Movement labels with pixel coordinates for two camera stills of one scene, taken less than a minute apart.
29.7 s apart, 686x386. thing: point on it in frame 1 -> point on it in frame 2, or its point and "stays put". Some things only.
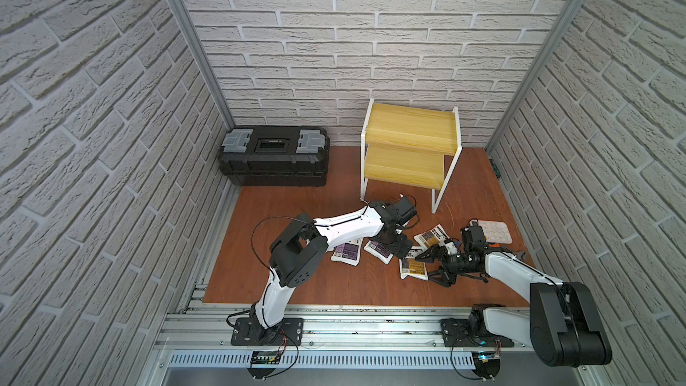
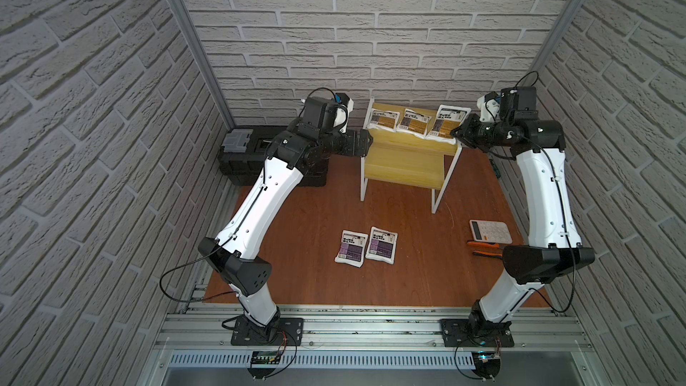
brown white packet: (410, 266) -> (384, 119)
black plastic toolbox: (272, 155) stays put
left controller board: (263, 357) stays put
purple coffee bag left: (349, 252) stays put
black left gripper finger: (400, 246) -> (359, 141)
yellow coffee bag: (432, 237) -> (414, 123)
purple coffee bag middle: (379, 251) stays put
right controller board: (487, 365) stays put
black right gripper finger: (431, 254) -> (464, 133)
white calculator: (495, 231) stays put
